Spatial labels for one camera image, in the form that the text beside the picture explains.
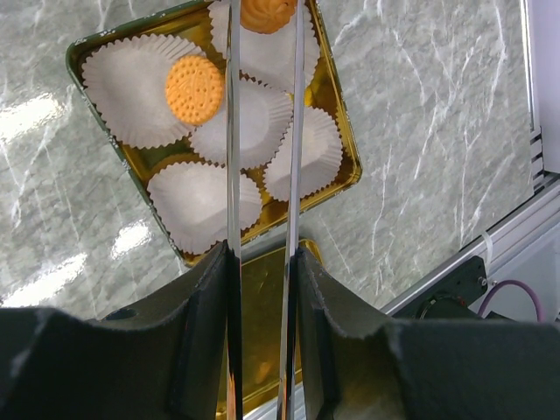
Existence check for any left arm metal tong left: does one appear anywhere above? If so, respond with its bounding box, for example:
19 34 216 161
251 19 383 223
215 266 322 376
226 1 243 419

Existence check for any left arm metal tong right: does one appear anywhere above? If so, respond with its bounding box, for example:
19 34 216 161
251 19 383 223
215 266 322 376
276 0 305 420

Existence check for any round swirl butter cookie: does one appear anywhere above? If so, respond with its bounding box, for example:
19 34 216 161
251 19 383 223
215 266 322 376
241 0 298 34

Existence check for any gold tin lid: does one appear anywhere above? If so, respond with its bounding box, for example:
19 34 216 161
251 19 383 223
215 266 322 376
216 238 325 417

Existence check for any white paper cup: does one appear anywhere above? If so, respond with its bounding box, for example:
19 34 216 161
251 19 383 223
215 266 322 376
146 160 263 256
190 79 293 169
208 1 320 93
82 34 206 149
264 107 342 201

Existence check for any green cookie tin box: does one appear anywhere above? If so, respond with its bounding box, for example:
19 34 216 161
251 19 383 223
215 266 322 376
66 1 362 266

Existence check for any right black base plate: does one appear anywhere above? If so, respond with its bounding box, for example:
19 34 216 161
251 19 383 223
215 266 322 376
393 256 488 319

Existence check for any aluminium front rail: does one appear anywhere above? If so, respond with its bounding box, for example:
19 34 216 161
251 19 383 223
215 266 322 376
381 174 559 315

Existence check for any aluminium rail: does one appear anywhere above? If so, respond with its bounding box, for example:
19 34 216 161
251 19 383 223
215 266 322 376
521 1 559 193
381 174 559 315

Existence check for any aluminium right side rail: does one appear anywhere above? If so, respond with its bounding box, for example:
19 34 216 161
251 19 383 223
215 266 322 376
521 1 559 193

